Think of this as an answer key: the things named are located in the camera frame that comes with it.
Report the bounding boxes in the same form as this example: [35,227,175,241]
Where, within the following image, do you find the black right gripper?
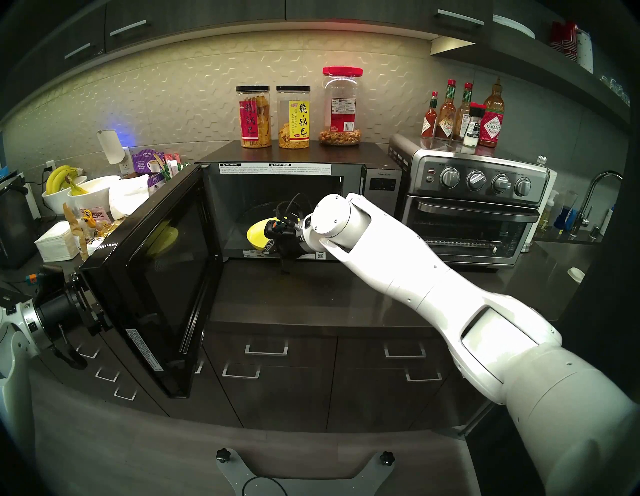
[267,232,307,273]

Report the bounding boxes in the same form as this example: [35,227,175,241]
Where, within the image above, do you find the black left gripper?
[34,272,109,337]

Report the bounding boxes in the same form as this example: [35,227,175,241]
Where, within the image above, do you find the yellow plate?
[246,219,281,252]

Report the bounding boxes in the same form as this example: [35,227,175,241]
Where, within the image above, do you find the black glass microwave door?
[80,164,223,399]

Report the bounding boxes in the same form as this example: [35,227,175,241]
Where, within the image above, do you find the white plate stack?
[492,14,536,40]

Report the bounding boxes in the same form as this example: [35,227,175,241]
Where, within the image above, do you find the white napkin stack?
[34,221,81,263]

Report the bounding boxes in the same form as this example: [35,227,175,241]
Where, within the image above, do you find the brown paper packet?
[62,202,90,261]

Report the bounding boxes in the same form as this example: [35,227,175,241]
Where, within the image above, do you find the white box of packaged cakes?
[87,217,128,253]

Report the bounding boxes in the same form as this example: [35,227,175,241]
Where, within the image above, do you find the pink snack bag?
[80,206,112,231]

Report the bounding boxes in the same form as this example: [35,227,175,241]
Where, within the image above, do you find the small white bowl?
[41,175,88,216]

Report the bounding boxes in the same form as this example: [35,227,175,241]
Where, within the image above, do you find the large white bowl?
[66,175,122,221]

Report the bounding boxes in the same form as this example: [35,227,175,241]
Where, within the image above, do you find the yellow banana bunch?
[45,165,90,197]

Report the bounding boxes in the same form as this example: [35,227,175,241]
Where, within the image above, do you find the snack jar yellow label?
[276,85,311,150]

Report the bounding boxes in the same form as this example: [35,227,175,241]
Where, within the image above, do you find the snack jar red label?
[236,85,272,149]

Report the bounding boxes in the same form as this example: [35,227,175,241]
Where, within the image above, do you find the large clear jar red lid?
[320,66,364,146]

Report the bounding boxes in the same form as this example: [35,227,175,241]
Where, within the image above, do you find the purple snack packet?
[131,149,166,176]

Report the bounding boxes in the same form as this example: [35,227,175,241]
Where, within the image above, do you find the dark lower drawer cabinet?
[65,315,541,436]

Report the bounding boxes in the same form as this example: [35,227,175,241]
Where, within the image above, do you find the silver toaster oven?
[389,133,551,268]

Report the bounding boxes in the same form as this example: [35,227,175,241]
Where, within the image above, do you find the small red Tabasco bottle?
[421,91,440,139]

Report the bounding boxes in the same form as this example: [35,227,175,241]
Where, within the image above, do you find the tall Tabasco sauce bottle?
[435,79,457,141]

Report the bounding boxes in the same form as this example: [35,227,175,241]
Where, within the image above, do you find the slim green-neck sauce bottle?
[452,82,474,142]

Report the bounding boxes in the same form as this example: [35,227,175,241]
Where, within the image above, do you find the pepper shaker red cap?
[462,102,487,147]

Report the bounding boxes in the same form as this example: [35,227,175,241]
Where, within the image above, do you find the large Tabasco bottle diamond label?
[479,77,505,148]

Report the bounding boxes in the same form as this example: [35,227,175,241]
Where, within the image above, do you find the clear soap bottle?
[537,192,560,233]

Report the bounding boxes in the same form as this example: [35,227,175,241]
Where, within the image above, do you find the chrome sink faucet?
[570,171,624,238]

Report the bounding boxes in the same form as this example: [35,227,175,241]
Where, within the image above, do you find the red cup stack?
[549,21,578,61]

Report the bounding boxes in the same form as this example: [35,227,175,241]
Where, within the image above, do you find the white can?
[576,29,595,75]

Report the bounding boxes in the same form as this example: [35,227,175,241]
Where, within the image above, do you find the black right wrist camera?
[264,220,301,238]

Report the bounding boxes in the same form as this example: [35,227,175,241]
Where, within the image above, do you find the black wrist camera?
[27,264,68,296]
[264,220,301,238]

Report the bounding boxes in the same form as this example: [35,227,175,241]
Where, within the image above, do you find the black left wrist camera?
[27,264,68,296]

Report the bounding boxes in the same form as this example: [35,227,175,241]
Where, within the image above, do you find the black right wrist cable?
[276,192,321,223]

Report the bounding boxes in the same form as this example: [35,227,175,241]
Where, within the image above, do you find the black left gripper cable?
[50,325,90,370]

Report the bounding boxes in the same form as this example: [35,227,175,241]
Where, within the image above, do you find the white plug-in wall device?
[96,130,132,176]

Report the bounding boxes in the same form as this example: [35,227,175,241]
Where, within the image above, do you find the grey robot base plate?
[216,448,396,496]

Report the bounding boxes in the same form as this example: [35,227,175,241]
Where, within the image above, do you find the dark upper wall cabinet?
[0,0,496,121]

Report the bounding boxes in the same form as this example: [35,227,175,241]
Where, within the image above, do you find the dark open wall shelf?
[430,0,633,128]

